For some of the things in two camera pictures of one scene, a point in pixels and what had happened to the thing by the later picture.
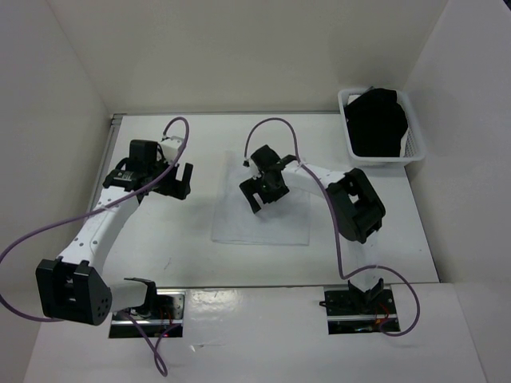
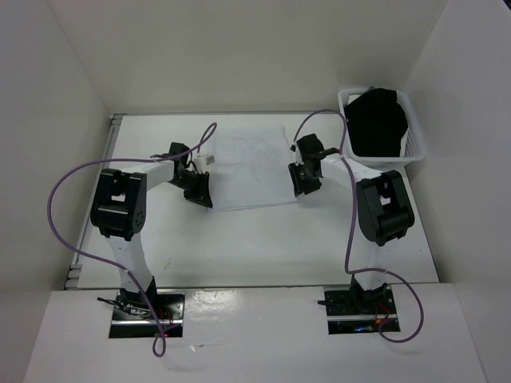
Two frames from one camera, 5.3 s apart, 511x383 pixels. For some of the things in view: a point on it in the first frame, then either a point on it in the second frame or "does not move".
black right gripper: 251,187 to 299,185
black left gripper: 177,188 to 202,194
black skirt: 377,123 does not move
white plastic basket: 411,148 does not move
